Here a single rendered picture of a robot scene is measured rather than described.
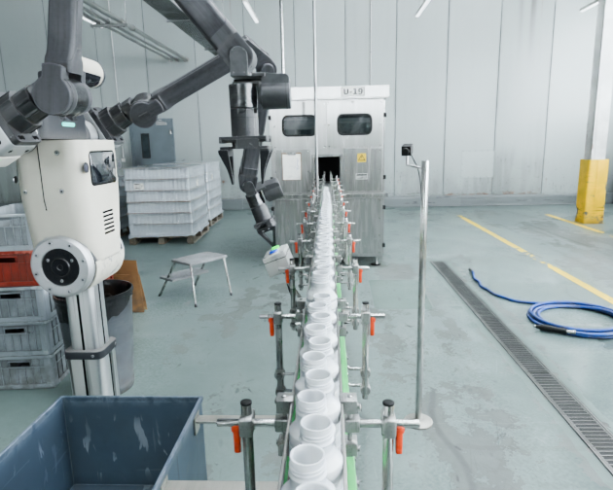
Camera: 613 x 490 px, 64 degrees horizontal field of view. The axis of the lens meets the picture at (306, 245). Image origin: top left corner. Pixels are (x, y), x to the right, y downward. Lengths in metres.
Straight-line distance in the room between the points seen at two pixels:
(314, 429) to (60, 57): 0.86
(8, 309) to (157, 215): 4.61
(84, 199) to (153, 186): 6.50
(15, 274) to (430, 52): 9.82
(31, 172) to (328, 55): 10.36
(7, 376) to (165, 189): 4.65
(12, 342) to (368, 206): 3.91
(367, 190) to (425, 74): 6.09
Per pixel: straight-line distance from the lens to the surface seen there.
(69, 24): 1.15
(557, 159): 12.39
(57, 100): 1.12
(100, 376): 1.50
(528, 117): 12.13
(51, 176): 1.32
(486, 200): 11.90
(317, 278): 1.06
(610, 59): 9.91
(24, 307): 3.45
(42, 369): 3.57
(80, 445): 1.27
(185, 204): 7.70
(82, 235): 1.33
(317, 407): 0.63
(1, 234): 3.40
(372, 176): 5.82
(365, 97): 5.80
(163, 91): 1.54
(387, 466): 0.79
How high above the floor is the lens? 1.47
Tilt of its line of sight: 12 degrees down
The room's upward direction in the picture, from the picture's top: 1 degrees counter-clockwise
